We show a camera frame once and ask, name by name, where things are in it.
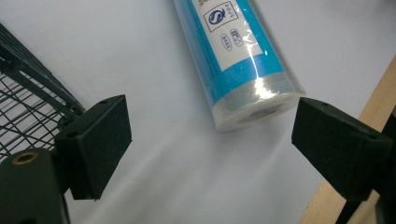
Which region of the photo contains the blue labelled plastic wrap roll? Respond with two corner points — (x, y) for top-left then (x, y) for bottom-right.
(172, 0), (306, 133)

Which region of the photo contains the dark wire mesh basket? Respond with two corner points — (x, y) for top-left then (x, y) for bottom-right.
(0, 22), (87, 162)

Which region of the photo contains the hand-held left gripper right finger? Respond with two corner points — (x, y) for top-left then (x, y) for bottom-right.
(290, 96), (394, 203)

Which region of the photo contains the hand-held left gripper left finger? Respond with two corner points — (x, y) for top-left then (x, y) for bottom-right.
(53, 94), (133, 201)

